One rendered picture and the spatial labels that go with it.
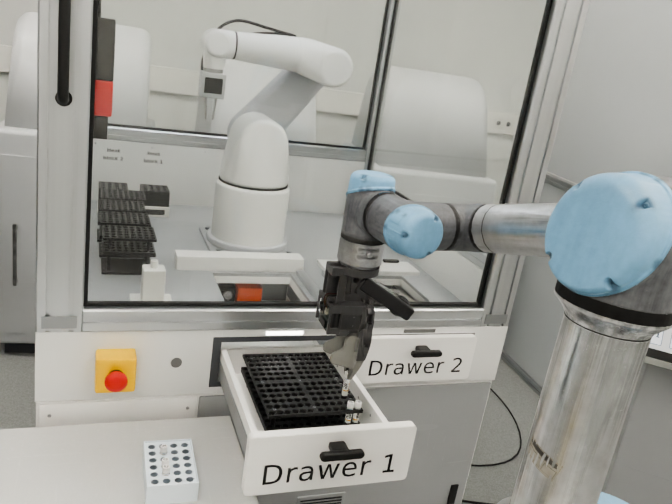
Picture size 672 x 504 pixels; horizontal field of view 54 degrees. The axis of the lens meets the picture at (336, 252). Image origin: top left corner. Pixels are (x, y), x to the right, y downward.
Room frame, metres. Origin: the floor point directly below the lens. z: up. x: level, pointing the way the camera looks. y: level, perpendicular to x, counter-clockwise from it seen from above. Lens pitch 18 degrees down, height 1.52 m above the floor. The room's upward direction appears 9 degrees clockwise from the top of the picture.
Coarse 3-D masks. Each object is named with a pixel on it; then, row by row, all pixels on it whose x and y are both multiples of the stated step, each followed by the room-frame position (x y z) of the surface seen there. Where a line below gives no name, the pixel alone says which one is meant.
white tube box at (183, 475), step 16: (144, 448) 0.97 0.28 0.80; (176, 448) 0.99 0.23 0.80; (192, 448) 0.99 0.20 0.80; (144, 464) 0.94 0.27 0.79; (160, 464) 0.94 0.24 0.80; (176, 464) 0.95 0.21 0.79; (192, 464) 0.95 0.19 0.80; (144, 480) 0.92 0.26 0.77; (160, 480) 0.90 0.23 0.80; (176, 480) 0.91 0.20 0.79; (192, 480) 0.92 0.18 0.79; (160, 496) 0.88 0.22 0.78; (176, 496) 0.89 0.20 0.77; (192, 496) 0.90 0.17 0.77
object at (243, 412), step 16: (224, 352) 1.18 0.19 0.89; (240, 352) 1.21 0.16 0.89; (256, 352) 1.22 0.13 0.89; (272, 352) 1.24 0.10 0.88; (288, 352) 1.25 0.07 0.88; (224, 368) 1.15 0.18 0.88; (240, 368) 1.21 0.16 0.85; (336, 368) 1.24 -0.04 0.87; (224, 384) 1.12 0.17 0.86; (240, 384) 1.17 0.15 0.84; (352, 384) 1.16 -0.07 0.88; (240, 400) 1.02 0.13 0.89; (368, 400) 1.09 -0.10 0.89; (240, 416) 1.00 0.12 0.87; (256, 416) 1.06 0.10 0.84; (368, 416) 1.07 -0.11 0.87; (384, 416) 1.04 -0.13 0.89; (240, 432) 0.98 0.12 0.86
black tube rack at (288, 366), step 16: (304, 352) 1.23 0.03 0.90; (320, 352) 1.24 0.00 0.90; (256, 368) 1.13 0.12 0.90; (272, 368) 1.14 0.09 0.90; (288, 368) 1.16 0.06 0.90; (304, 368) 1.17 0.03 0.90; (320, 368) 1.17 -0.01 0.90; (256, 384) 1.07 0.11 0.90; (272, 384) 1.08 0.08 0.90; (288, 384) 1.10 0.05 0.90; (304, 384) 1.11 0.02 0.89; (320, 384) 1.16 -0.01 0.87; (336, 384) 1.12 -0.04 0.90; (256, 400) 1.06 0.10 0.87; (272, 400) 1.03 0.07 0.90; (288, 400) 1.04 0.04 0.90; (304, 400) 1.05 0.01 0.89; (320, 400) 1.05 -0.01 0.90; (336, 400) 1.06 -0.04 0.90; (352, 400) 1.07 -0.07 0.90; (320, 416) 1.04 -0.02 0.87; (336, 416) 1.06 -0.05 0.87; (352, 416) 1.07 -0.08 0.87
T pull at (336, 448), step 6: (330, 444) 0.90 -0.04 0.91; (336, 444) 0.91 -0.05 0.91; (342, 444) 0.91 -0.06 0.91; (330, 450) 0.90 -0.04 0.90; (336, 450) 0.89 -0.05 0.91; (342, 450) 0.89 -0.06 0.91; (348, 450) 0.89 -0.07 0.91; (354, 450) 0.90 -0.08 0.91; (360, 450) 0.90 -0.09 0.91; (324, 456) 0.87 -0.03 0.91; (330, 456) 0.87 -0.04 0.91; (336, 456) 0.88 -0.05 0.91; (342, 456) 0.88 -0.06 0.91; (348, 456) 0.89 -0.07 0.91; (354, 456) 0.89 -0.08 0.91; (360, 456) 0.89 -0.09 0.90
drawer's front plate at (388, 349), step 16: (384, 336) 1.31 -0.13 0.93; (400, 336) 1.32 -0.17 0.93; (416, 336) 1.33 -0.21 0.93; (432, 336) 1.35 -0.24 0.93; (448, 336) 1.36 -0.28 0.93; (464, 336) 1.38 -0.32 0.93; (368, 352) 1.28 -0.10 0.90; (384, 352) 1.30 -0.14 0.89; (400, 352) 1.31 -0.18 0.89; (448, 352) 1.36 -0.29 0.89; (464, 352) 1.38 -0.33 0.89; (368, 368) 1.29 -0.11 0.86; (384, 368) 1.30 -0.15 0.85; (432, 368) 1.35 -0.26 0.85; (448, 368) 1.36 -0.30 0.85; (464, 368) 1.38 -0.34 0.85
